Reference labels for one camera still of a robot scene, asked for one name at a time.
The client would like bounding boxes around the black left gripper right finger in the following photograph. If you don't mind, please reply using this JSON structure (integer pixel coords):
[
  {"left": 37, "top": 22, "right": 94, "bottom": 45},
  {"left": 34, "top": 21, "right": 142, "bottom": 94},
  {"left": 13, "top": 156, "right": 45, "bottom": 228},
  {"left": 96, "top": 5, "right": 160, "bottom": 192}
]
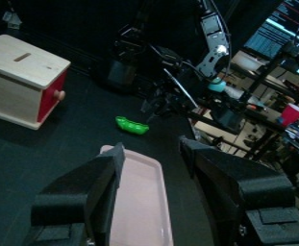
[{"left": 178, "top": 135, "right": 299, "bottom": 246}]

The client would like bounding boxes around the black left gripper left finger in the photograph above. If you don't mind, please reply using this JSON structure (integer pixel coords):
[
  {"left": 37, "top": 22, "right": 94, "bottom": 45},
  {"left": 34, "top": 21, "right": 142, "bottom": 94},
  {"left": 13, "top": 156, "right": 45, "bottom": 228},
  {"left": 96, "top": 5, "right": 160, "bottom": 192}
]
[{"left": 21, "top": 142, "right": 125, "bottom": 246}]

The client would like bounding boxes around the green toy starfruit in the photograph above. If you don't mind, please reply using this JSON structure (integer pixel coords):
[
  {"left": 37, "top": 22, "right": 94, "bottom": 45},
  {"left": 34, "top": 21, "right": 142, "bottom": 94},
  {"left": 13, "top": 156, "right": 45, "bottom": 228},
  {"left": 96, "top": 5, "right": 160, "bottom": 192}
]
[{"left": 114, "top": 115, "right": 149, "bottom": 135}]

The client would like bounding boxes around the teal round cap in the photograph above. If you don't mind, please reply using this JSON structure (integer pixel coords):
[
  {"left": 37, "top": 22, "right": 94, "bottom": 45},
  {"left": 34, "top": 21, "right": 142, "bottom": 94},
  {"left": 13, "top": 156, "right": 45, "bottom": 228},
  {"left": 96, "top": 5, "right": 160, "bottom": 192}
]
[{"left": 207, "top": 78, "right": 228, "bottom": 94}]

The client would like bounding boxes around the pink plastic tray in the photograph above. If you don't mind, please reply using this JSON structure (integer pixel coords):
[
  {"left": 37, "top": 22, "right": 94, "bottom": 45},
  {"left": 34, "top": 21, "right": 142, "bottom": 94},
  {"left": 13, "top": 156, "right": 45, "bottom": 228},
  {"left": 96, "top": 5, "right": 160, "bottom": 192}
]
[{"left": 98, "top": 144, "right": 174, "bottom": 246}]

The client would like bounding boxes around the red plastic cup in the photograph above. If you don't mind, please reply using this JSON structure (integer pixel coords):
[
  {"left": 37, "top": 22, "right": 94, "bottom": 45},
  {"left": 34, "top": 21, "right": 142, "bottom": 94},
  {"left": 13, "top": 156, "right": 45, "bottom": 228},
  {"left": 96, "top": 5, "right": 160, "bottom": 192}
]
[{"left": 279, "top": 103, "right": 299, "bottom": 128}]

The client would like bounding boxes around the black tripod stand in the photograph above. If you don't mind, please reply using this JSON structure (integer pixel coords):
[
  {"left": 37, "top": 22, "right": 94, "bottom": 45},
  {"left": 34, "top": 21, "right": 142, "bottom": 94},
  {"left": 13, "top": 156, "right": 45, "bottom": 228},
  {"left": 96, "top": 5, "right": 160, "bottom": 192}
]
[{"left": 240, "top": 40, "right": 299, "bottom": 107}]

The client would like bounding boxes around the computer monitor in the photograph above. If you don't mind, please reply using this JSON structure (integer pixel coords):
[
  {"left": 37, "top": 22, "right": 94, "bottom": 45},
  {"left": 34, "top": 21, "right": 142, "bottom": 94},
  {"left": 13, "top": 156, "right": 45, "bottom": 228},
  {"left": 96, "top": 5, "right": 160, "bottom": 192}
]
[{"left": 243, "top": 0, "right": 299, "bottom": 61}]

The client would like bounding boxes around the wooden box with red drawer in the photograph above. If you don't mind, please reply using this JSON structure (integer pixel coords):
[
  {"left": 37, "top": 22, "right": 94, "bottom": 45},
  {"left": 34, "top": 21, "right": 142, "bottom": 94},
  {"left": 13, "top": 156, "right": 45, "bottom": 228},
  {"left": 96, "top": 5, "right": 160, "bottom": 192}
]
[{"left": 0, "top": 34, "right": 72, "bottom": 131}]

